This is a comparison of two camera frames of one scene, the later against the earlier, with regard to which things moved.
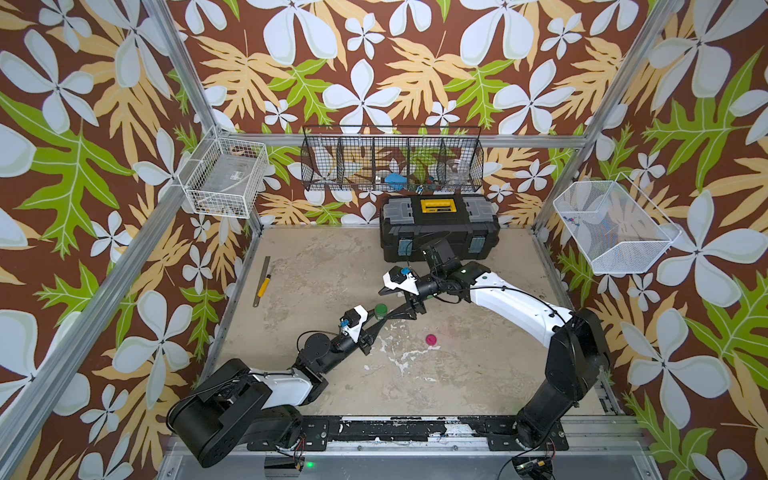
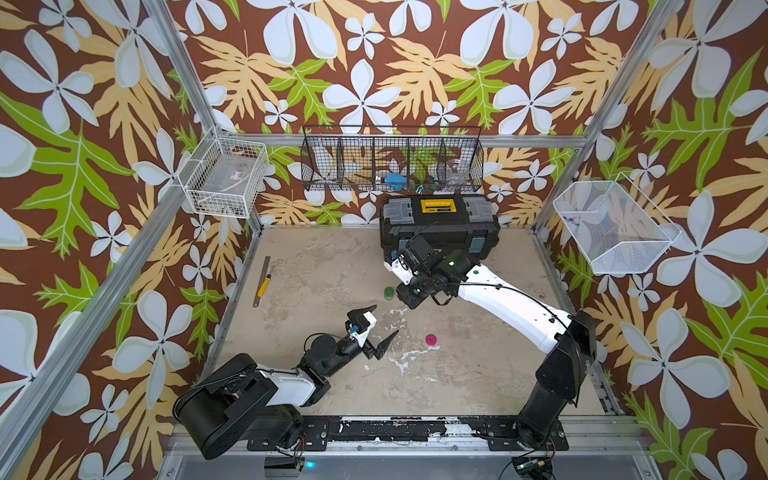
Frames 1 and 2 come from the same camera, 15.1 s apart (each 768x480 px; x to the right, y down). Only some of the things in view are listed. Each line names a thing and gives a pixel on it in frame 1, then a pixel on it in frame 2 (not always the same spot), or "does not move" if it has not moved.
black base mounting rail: [314, 435] does not move
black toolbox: [409, 221] does not move
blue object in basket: [396, 181] does not move
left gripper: [367, 336] to [367, 349]
